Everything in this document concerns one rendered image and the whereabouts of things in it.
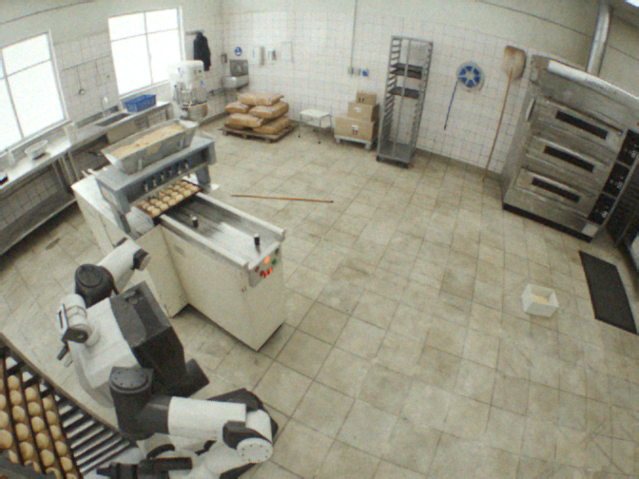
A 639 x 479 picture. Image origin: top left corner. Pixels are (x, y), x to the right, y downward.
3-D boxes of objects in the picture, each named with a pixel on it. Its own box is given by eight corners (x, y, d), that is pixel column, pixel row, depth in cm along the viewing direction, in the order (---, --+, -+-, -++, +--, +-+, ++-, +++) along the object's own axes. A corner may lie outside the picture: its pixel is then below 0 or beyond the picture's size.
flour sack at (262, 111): (270, 121, 450) (270, 110, 440) (248, 118, 461) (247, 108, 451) (291, 109, 502) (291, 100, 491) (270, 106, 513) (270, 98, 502)
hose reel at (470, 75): (470, 135, 412) (486, 65, 341) (469, 138, 400) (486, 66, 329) (444, 127, 425) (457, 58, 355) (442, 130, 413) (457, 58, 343)
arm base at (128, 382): (149, 354, 62) (103, 359, 55) (164, 385, 53) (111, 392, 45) (154, 403, 64) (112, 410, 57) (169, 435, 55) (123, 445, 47)
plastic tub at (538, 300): (524, 313, 229) (532, 301, 218) (520, 295, 245) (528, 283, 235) (550, 317, 223) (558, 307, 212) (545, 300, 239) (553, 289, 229)
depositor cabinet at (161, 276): (103, 258, 260) (70, 186, 206) (155, 221, 308) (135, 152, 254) (174, 325, 211) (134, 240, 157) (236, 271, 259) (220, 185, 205)
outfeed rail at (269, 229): (115, 162, 239) (113, 155, 235) (118, 161, 241) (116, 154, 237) (282, 242, 162) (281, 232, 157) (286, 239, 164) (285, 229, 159)
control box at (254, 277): (248, 285, 156) (245, 266, 147) (277, 259, 172) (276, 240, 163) (254, 289, 154) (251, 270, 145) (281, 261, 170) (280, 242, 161)
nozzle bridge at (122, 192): (111, 221, 170) (94, 177, 148) (192, 174, 218) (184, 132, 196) (134, 240, 157) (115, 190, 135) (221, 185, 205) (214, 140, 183)
